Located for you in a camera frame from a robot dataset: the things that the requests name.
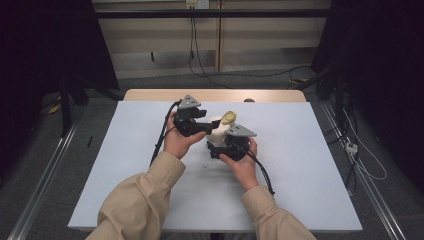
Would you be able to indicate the person's left hand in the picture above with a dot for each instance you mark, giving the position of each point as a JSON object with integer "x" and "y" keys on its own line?
{"x": 180, "y": 143}

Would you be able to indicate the white power strip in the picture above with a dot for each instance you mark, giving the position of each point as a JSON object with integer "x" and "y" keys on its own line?
{"x": 351, "y": 147}

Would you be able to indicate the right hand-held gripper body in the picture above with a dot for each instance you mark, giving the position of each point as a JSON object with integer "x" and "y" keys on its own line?
{"x": 235, "y": 143}

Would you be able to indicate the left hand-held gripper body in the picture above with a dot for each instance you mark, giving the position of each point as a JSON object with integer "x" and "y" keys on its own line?
{"x": 186, "y": 125}

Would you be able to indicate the yellow floor tape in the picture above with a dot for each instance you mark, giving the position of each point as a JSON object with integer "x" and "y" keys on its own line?
{"x": 55, "y": 108}

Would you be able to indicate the clear jar with white lid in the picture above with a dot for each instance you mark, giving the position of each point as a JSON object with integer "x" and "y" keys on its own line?
{"x": 220, "y": 132}

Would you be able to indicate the person's right hand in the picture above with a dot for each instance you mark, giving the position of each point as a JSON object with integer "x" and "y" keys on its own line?
{"x": 245, "y": 168}

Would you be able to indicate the aluminium floor rail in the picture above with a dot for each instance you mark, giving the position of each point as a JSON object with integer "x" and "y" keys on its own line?
{"x": 40, "y": 186}
{"x": 376, "y": 200}

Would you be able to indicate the white wall socket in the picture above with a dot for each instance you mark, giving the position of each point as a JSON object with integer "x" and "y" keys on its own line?
{"x": 196, "y": 3}

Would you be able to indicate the black metal stand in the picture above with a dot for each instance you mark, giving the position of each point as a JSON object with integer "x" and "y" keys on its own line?
{"x": 65, "y": 110}

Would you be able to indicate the dark curtain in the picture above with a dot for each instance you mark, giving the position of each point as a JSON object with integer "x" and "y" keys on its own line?
{"x": 40, "y": 50}
{"x": 383, "y": 50}

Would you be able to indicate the black horizontal bar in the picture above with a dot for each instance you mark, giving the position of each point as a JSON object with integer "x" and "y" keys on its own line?
{"x": 213, "y": 13}

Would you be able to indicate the wooden wall post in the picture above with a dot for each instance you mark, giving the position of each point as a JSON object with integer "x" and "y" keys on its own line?
{"x": 219, "y": 36}

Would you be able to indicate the white table board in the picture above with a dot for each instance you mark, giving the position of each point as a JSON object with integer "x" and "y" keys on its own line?
{"x": 300, "y": 150}

